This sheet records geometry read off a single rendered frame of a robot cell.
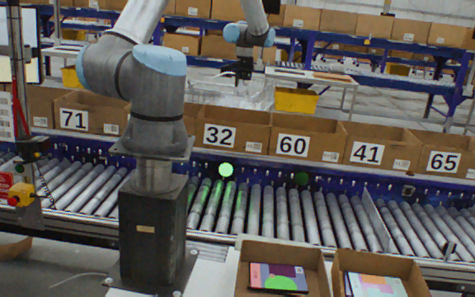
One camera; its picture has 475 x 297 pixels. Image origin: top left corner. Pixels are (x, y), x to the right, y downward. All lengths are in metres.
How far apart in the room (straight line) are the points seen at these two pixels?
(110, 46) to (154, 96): 0.22
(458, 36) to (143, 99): 6.39
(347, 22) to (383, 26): 0.57
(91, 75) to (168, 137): 0.29
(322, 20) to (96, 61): 5.51
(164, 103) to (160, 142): 0.11
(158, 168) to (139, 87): 0.24
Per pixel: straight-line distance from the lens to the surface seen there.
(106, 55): 1.15
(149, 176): 1.14
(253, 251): 1.40
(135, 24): 1.21
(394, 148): 2.10
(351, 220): 1.83
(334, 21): 6.48
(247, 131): 1.97
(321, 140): 2.00
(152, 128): 1.05
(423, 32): 6.85
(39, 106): 2.30
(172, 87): 1.04
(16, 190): 1.68
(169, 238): 1.18
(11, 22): 1.57
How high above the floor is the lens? 1.61
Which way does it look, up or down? 20 degrees down
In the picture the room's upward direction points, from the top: 6 degrees clockwise
